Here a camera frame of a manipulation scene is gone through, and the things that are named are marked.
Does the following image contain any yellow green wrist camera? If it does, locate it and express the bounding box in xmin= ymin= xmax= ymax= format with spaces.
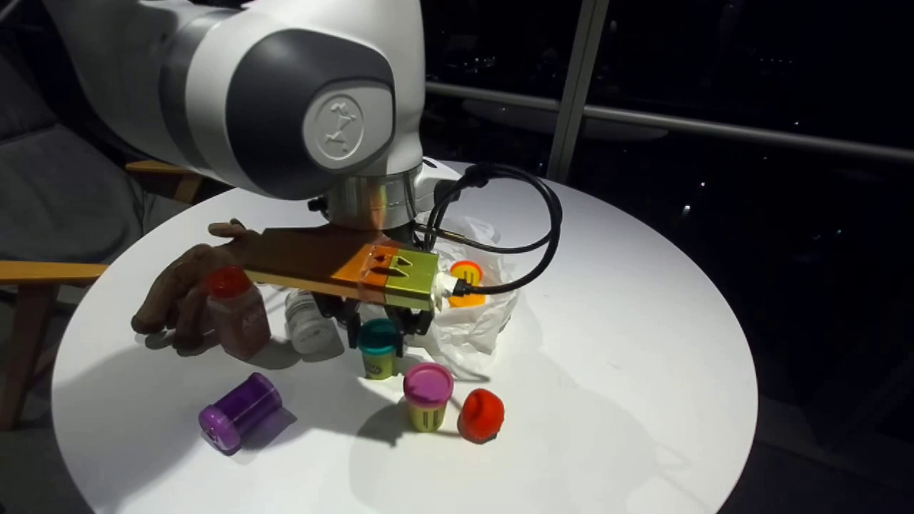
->
xmin=227 ymin=226 xmax=441 ymax=312

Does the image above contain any white plastic bag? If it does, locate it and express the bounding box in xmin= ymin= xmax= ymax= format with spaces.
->
xmin=267 ymin=215 xmax=517 ymax=382

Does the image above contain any metal window railing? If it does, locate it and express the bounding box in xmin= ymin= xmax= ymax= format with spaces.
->
xmin=423 ymin=0 xmax=914 ymax=178

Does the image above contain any yellow tub orange lid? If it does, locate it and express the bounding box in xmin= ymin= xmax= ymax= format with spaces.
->
xmin=450 ymin=261 xmax=485 ymax=285

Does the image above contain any orange lid dough tub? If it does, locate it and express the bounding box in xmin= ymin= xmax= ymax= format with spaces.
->
xmin=450 ymin=293 xmax=488 ymax=309

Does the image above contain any spice jar orange lid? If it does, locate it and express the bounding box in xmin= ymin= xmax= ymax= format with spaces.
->
xmin=206 ymin=266 xmax=271 ymax=361

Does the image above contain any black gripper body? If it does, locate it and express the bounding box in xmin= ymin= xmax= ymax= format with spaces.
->
xmin=314 ymin=293 xmax=434 ymax=335

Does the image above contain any teal lid dough tub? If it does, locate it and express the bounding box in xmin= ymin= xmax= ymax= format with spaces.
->
xmin=361 ymin=321 xmax=403 ymax=379

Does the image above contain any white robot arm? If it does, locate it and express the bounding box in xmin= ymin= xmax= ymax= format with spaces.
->
xmin=40 ymin=0 xmax=430 ymax=301

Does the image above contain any small white plastic bottle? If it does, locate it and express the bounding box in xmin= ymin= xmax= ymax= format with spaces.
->
xmin=287 ymin=293 xmax=343 ymax=361

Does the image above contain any purple lid dough tub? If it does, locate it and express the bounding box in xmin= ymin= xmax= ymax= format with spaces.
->
xmin=403 ymin=363 xmax=454 ymax=432

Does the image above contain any purple plastic jar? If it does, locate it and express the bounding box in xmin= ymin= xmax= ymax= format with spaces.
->
xmin=197 ymin=371 xmax=284 ymax=453

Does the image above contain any black camera cable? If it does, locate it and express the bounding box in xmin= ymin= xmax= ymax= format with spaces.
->
xmin=413 ymin=162 xmax=567 ymax=296

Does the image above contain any wooden armchair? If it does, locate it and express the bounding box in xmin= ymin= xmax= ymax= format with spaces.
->
xmin=0 ymin=55 xmax=193 ymax=428

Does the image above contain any red lid dough tub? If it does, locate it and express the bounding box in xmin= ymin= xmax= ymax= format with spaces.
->
xmin=457 ymin=388 xmax=507 ymax=442

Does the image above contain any brown plush moose toy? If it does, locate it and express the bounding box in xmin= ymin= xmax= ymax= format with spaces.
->
xmin=131 ymin=242 xmax=243 ymax=355

